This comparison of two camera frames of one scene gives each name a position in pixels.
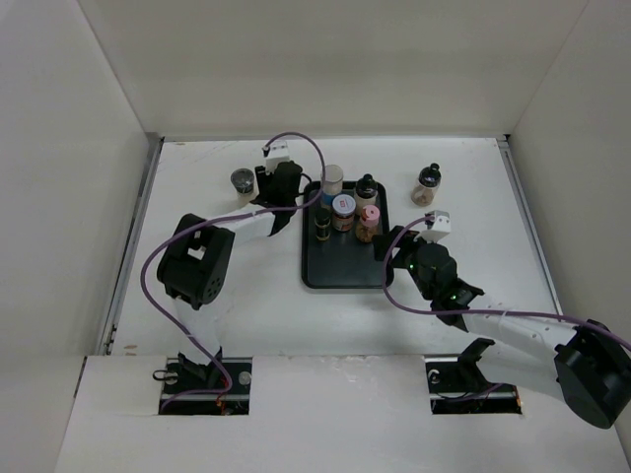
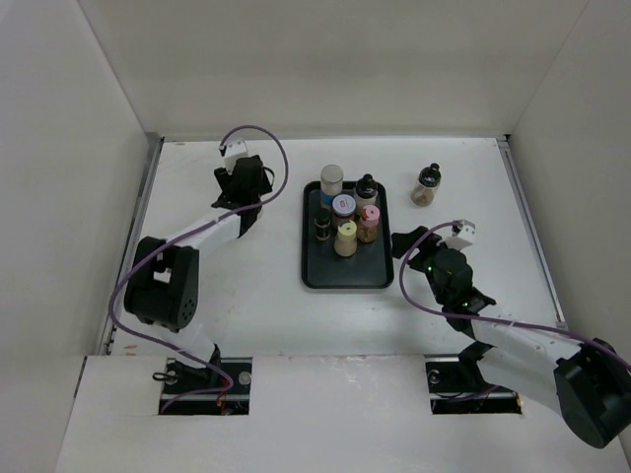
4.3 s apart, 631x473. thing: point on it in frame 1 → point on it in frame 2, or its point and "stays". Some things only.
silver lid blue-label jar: (332, 185) stays
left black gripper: (263, 180) → (226, 178)
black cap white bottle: (366, 191) stays
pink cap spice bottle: (369, 226) stays
